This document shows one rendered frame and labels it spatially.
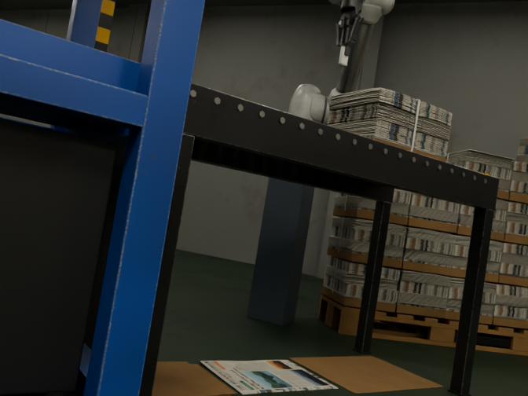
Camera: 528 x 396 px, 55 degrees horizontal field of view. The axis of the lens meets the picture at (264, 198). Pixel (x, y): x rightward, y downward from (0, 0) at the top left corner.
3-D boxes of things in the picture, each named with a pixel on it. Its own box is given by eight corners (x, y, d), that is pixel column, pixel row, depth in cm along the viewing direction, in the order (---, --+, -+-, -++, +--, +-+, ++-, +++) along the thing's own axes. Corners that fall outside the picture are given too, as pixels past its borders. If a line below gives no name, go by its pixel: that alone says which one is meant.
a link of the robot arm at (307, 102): (285, 125, 281) (291, 86, 282) (317, 130, 281) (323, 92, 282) (287, 119, 264) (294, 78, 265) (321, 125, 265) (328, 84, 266)
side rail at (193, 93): (482, 210, 190) (487, 178, 191) (496, 210, 185) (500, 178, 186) (145, 126, 117) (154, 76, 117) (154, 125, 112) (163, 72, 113)
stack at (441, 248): (316, 317, 294) (337, 177, 298) (491, 339, 317) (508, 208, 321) (339, 334, 256) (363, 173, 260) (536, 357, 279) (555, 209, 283)
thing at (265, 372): (287, 361, 190) (287, 358, 190) (337, 389, 166) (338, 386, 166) (199, 364, 169) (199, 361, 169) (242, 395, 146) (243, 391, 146)
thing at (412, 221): (320, 293, 294) (333, 207, 297) (494, 316, 317) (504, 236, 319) (343, 306, 257) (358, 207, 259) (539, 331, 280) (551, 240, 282)
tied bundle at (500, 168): (425, 193, 309) (430, 156, 310) (467, 201, 315) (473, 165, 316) (461, 192, 272) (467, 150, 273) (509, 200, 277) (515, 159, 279)
